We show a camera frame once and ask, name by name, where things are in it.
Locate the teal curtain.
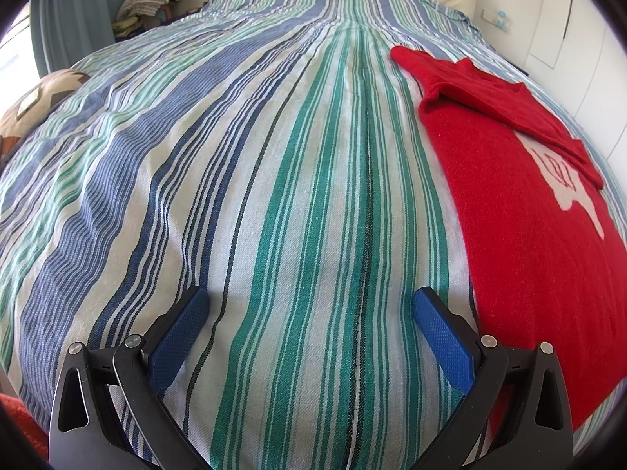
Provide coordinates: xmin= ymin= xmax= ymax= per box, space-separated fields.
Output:
xmin=29 ymin=0 xmax=158 ymax=79

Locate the striped bedspread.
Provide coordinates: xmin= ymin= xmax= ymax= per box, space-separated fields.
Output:
xmin=0 ymin=0 xmax=627 ymax=470

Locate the orange cloth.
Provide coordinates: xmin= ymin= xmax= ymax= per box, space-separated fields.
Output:
xmin=0 ymin=392 xmax=50 ymax=466

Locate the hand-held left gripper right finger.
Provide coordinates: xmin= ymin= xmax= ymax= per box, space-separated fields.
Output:
xmin=413 ymin=287 xmax=575 ymax=470

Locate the white wardrobe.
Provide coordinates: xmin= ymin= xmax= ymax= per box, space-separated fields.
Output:
xmin=522 ymin=0 xmax=627 ymax=157

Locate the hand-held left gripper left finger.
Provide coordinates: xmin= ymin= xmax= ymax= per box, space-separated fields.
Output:
xmin=48 ymin=286 xmax=211 ymax=470

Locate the wall socket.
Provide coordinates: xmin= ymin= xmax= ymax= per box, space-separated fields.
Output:
xmin=480 ymin=7 xmax=513 ymax=33

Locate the red t-shirt with white print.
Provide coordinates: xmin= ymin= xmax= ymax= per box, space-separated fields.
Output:
xmin=389 ymin=45 xmax=627 ymax=436

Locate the brown patterned cushion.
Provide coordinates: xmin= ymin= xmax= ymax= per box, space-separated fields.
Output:
xmin=0 ymin=69 xmax=91 ymax=157

